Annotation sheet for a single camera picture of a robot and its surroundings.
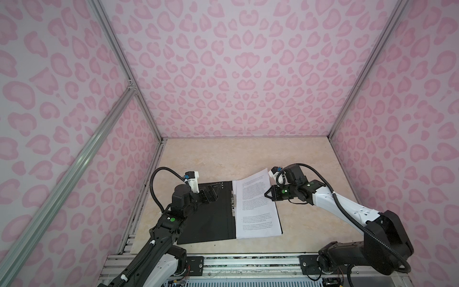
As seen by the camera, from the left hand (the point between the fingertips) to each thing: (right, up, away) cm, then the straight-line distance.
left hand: (214, 184), depth 78 cm
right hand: (+23, -5, +3) cm, 24 cm away
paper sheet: (+19, -15, +7) cm, 25 cm away
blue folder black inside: (-2, -19, +8) cm, 21 cm away
